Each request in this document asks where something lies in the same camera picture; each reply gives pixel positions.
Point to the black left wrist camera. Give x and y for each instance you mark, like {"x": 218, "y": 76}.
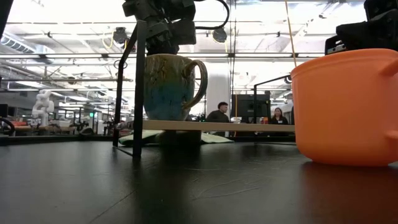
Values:
{"x": 183, "y": 32}

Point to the small clear jar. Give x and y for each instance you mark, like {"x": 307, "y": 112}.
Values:
{"x": 237, "y": 120}

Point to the wooden shelf with black frame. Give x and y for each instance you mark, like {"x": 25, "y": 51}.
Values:
{"x": 217, "y": 126}

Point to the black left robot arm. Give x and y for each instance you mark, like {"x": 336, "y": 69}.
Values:
{"x": 4, "y": 12}

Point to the black round hanging lamp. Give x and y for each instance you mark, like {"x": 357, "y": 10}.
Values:
{"x": 219, "y": 35}
{"x": 119, "y": 35}

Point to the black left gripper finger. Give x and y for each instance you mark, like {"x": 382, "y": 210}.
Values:
{"x": 170, "y": 48}
{"x": 155, "y": 45}

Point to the light green cloth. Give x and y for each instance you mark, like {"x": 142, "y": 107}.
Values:
{"x": 214, "y": 138}

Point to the orange plastic mug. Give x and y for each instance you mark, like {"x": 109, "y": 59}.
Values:
{"x": 342, "y": 109}

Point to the person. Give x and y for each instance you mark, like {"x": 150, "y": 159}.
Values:
{"x": 217, "y": 115}
{"x": 278, "y": 118}

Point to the green blue ceramic mug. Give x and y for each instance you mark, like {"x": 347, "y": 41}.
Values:
{"x": 168, "y": 90}

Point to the black monitor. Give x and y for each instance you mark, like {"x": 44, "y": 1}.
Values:
{"x": 245, "y": 105}

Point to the white robot figure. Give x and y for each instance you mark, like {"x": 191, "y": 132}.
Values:
{"x": 42, "y": 107}

